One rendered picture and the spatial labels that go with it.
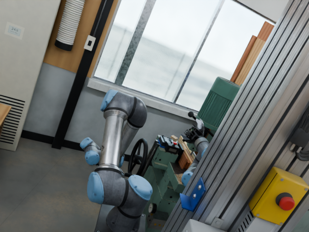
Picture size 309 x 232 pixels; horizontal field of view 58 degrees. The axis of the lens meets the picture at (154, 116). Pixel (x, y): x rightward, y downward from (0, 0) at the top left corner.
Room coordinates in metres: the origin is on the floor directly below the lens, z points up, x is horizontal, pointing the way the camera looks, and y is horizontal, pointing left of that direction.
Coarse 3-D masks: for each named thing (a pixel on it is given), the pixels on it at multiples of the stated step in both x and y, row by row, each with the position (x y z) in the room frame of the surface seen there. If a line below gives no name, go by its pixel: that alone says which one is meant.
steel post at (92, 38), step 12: (108, 0) 2.64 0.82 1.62; (108, 12) 2.66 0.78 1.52; (96, 24) 2.63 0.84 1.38; (96, 36) 2.65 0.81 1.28; (96, 48) 2.66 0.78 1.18; (84, 60) 2.63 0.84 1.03; (84, 72) 2.65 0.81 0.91; (72, 96) 2.64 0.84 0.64; (72, 108) 2.65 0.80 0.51; (60, 120) 2.66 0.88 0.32; (60, 132) 2.64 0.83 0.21; (60, 144) 2.66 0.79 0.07
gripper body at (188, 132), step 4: (192, 128) 1.49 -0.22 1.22; (196, 128) 1.46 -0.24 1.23; (184, 132) 1.50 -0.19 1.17; (188, 132) 1.47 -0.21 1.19; (192, 132) 1.45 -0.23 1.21; (196, 132) 1.47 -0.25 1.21; (200, 132) 1.47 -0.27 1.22; (188, 136) 1.46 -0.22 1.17; (192, 136) 1.46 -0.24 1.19; (196, 136) 1.40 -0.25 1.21; (200, 136) 1.41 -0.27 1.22; (192, 140) 1.47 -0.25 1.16
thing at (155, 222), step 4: (156, 212) 1.49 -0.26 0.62; (160, 212) 1.51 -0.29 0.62; (164, 212) 1.53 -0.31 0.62; (148, 216) 1.49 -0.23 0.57; (152, 216) 1.45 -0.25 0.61; (156, 216) 1.46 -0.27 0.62; (160, 216) 1.47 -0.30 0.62; (164, 216) 1.49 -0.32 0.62; (168, 216) 1.51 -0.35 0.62; (148, 220) 1.47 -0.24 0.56; (152, 220) 1.43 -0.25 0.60; (156, 220) 1.44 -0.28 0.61; (160, 220) 1.44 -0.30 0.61; (164, 220) 1.45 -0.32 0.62; (148, 224) 1.45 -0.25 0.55; (152, 224) 1.43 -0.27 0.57; (156, 224) 1.44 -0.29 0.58; (160, 224) 1.45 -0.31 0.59; (164, 224) 1.46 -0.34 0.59; (152, 228) 1.44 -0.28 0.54; (156, 228) 1.44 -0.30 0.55; (160, 228) 1.45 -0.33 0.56
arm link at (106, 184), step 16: (112, 96) 1.24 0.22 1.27; (128, 96) 1.29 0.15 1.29; (112, 112) 1.20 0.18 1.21; (128, 112) 1.26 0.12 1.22; (112, 128) 1.14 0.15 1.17; (112, 144) 1.09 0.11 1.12; (112, 160) 1.04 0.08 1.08; (96, 176) 0.95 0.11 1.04; (112, 176) 0.98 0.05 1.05; (96, 192) 0.91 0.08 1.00; (112, 192) 0.94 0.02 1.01
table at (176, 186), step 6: (156, 138) 1.99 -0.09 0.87; (156, 162) 1.62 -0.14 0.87; (162, 168) 1.62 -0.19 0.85; (168, 168) 1.61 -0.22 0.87; (174, 168) 1.58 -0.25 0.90; (180, 168) 1.62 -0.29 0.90; (168, 174) 1.58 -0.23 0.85; (174, 174) 1.52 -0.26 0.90; (174, 180) 1.49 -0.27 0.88; (174, 186) 1.46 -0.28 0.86; (180, 186) 1.44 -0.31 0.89; (180, 192) 1.44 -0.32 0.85
